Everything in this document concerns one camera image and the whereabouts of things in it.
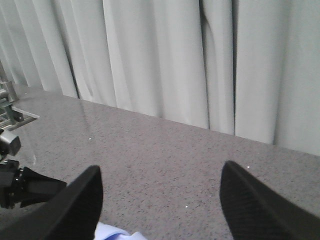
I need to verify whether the grey camera on stand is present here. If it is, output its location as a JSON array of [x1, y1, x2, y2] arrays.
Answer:
[[0, 129, 21, 161]]

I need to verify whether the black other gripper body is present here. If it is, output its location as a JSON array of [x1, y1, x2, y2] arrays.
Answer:
[[0, 159, 23, 209]]

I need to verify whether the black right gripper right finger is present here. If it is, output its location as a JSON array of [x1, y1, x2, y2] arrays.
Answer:
[[219, 160, 320, 240]]

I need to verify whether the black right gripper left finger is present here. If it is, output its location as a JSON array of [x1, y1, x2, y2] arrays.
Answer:
[[0, 165, 104, 240]]

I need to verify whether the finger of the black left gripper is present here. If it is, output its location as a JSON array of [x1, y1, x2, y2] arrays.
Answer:
[[20, 167, 67, 208]]

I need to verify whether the light blue slipper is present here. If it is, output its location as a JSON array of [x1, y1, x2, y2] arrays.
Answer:
[[94, 222, 147, 240]]

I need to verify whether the pale green curtain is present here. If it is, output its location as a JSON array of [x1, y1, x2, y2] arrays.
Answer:
[[0, 0, 320, 155]]

